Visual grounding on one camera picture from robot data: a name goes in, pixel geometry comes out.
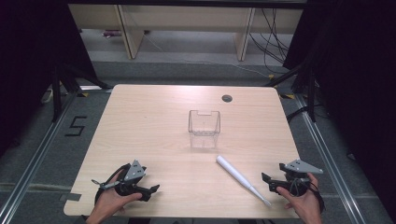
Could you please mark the black metal stand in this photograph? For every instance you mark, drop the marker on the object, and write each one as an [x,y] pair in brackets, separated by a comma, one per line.
[56,93]
[311,93]

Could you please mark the small pink floor object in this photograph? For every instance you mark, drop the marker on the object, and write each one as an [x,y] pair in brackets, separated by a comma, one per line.
[111,33]

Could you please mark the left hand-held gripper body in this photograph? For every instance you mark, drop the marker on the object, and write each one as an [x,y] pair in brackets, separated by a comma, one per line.
[134,171]

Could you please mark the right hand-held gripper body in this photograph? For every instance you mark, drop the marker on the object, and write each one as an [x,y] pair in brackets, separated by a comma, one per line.
[299,174]

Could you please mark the white electric toothbrush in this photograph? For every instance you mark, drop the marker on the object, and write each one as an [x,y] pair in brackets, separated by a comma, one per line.
[238,179]

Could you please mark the person's left hand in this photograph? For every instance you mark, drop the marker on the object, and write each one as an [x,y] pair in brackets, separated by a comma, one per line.
[111,200]

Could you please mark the aluminium floor rail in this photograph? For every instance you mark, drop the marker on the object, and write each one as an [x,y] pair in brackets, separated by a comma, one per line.
[34,161]
[330,161]

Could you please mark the person's right hand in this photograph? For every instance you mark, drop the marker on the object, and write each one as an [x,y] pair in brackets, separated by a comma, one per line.
[303,203]

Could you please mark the clear plastic container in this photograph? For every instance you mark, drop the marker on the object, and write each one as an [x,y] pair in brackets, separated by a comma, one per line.
[204,128]

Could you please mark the black curtain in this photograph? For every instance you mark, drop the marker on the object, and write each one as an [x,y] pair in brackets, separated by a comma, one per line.
[351,77]
[34,62]

